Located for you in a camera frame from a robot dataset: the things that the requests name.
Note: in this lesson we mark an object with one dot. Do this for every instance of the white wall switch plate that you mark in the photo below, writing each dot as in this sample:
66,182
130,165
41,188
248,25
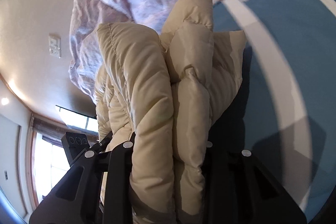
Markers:
55,46

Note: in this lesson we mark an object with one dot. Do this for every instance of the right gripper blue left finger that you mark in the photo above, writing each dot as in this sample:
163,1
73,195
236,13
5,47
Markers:
94,190

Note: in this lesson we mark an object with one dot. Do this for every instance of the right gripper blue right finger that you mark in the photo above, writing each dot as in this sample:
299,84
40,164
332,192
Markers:
238,187

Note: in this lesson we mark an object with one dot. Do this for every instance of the beige quilted down jacket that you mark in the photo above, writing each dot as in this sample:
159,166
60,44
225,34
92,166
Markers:
166,91

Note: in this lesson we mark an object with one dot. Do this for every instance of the window with dark frame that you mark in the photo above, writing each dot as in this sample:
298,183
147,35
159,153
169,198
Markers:
46,161

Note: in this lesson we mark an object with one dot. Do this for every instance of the blue white striped bed sheet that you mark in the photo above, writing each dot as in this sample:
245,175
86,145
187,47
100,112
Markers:
284,112

